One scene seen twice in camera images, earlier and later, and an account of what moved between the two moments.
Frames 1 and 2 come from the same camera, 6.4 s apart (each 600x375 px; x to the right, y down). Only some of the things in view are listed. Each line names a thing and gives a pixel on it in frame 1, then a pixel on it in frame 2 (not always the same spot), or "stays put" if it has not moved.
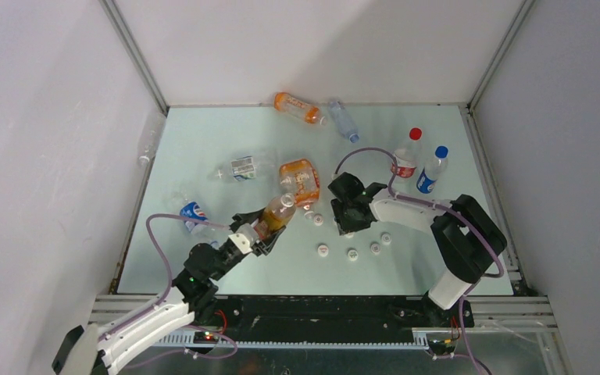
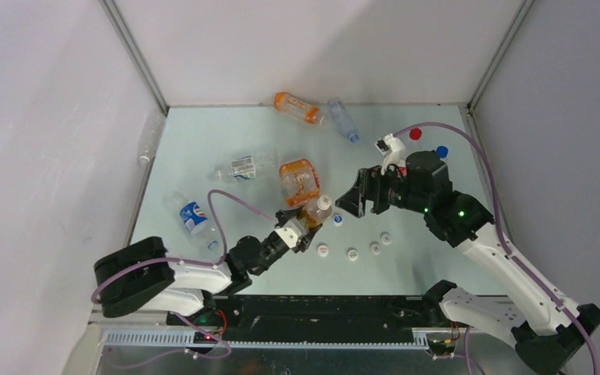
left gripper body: [226, 251] to [301, 245]
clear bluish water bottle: [344, 120] stays put
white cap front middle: [352, 255] stays put
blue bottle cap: [441, 151] stays put
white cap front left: [323, 250] stays put
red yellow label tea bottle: [277, 214] to [315, 212]
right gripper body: [345, 219] to [387, 190]
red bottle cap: [416, 133] stays put
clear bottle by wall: [150, 131] stays put
